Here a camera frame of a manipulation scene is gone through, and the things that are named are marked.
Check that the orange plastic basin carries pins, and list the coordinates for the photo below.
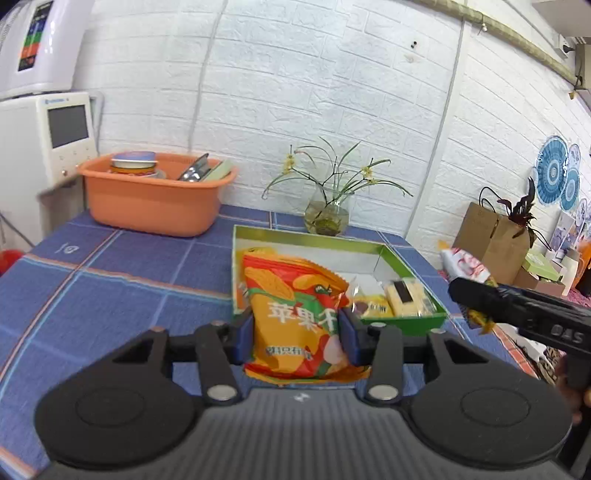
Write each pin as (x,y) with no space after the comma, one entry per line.
(164,206)

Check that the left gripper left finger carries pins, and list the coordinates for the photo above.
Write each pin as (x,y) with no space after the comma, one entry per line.
(141,400)

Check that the yellow cake packet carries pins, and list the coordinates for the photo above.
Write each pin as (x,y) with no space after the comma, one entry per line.
(368,298)

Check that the orange apple chips packet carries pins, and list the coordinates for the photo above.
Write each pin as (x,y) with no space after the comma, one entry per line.
(295,305)

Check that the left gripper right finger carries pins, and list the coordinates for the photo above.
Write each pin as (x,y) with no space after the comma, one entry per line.
(461,401)

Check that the green cardboard box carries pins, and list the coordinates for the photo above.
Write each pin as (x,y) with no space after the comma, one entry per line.
(371,265)

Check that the blue paper fan decoration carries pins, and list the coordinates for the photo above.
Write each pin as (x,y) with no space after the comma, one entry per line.
(556,173)

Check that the brown paper bag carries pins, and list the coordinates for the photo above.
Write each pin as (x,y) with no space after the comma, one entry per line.
(497,242)

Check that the white machine with screen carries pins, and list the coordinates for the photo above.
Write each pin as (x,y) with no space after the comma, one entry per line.
(44,138)

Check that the white water purifier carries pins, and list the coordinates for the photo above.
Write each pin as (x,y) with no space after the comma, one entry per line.
(40,44)

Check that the blue patterned tablecloth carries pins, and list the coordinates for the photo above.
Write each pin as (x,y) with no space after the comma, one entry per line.
(89,288)

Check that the purple leaf plant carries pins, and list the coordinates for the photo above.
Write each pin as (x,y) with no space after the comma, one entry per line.
(520,213)

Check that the tin can in basin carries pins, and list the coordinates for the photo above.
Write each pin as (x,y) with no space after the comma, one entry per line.
(134,163)

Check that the glass vase with orchid plant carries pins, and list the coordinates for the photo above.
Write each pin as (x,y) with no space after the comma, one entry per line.
(334,181)

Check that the rice cracker packet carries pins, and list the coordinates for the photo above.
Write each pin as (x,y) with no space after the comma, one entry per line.
(408,297)

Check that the red white candy packet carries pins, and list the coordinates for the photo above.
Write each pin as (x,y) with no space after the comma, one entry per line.
(458,263)

